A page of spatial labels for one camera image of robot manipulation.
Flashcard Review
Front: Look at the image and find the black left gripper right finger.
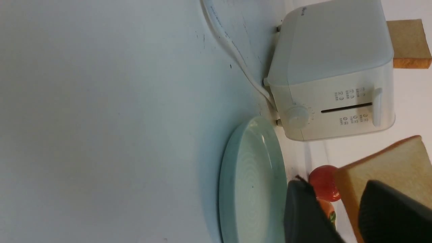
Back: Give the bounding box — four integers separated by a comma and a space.
358, 180, 432, 243

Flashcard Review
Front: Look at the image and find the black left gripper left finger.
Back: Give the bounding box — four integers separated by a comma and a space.
283, 175, 344, 243

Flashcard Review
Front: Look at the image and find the toast slice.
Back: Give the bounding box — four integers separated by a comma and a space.
334, 135, 432, 243
387, 19, 432, 69

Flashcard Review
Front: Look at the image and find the orange persimmon with green leaf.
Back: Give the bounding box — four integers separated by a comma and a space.
317, 198, 336, 229

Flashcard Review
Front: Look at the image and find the red apple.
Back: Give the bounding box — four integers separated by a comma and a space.
308, 165, 341, 203

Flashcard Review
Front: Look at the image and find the light blue ceramic plate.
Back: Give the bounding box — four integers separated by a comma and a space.
218, 116, 287, 243

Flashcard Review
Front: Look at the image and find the white two-slot toaster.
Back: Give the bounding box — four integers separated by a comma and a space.
265, 0, 396, 141

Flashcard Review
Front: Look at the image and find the white toaster power cable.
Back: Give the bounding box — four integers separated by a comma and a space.
201, 0, 278, 110

